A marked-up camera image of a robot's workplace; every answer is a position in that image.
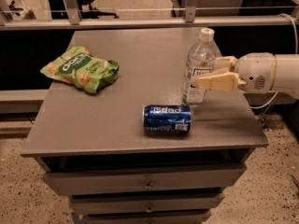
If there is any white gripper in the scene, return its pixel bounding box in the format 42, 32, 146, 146
192, 52, 276, 94

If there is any clear plastic water bottle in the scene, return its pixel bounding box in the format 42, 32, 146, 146
181, 27, 216, 107

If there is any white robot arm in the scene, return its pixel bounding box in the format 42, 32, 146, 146
192, 52, 299, 99

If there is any blue pepsi can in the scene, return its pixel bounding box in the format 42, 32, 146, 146
142, 105, 192, 134

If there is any grey drawer cabinet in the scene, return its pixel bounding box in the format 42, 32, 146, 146
20, 27, 269, 224

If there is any bottom grey drawer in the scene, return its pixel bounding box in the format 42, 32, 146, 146
86, 210, 210, 224

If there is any grey drawer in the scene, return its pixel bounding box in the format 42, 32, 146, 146
44, 163, 246, 195
86, 210, 210, 224
70, 193, 224, 215

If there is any green snack chip bag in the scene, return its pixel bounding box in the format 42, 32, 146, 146
40, 46, 120, 93

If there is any middle grey drawer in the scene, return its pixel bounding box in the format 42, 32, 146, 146
70, 193, 224, 215

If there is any top grey drawer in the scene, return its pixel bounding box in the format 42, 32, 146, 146
44, 163, 246, 195

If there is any white cable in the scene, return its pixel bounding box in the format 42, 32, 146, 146
249, 12, 299, 110

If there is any metal railing frame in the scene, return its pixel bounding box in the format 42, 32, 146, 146
0, 0, 299, 31

